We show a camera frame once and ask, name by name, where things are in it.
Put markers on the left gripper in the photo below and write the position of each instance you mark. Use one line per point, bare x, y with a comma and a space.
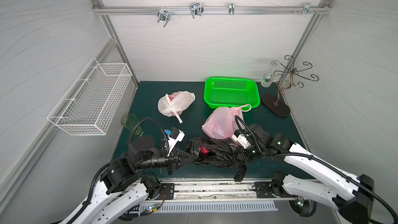
173, 162

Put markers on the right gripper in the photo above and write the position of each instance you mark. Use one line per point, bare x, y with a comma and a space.
243, 160

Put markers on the black plastic bag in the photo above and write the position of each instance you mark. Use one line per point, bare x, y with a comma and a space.
223, 153

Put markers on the red apple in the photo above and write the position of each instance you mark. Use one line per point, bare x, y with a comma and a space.
204, 151

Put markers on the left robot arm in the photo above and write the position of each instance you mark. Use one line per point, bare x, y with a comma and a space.
117, 186

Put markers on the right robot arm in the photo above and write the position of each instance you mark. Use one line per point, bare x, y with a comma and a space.
350, 195

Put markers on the pink plastic bag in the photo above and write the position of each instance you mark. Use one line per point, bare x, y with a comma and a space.
221, 124

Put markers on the white plastic bag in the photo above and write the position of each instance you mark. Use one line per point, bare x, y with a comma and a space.
172, 105

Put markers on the white vent strip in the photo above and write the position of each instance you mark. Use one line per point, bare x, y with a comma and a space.
218, 207

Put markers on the metal hook stand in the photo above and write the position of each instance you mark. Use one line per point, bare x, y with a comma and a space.
274, 102

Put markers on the green plastic basket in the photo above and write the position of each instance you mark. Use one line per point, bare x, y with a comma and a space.
231, 92

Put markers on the clear glass bottle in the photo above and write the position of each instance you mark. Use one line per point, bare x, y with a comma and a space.
267, 79

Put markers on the metal clamp hook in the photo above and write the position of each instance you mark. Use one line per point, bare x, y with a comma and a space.
196, 9
231, 9
306, 10
163, 15

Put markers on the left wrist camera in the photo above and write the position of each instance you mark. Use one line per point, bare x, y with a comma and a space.
174, 136

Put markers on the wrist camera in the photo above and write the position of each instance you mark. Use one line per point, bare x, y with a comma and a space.
174, 136
241, 140

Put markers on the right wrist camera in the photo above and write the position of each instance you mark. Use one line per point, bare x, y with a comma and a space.
241, 140

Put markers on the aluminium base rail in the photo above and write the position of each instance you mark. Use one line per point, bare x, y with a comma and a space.
213, 189

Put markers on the white wire basket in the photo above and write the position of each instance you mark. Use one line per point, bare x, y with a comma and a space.
89, 105

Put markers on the metal crossbar rail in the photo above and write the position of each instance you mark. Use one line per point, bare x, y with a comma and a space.
208, 10

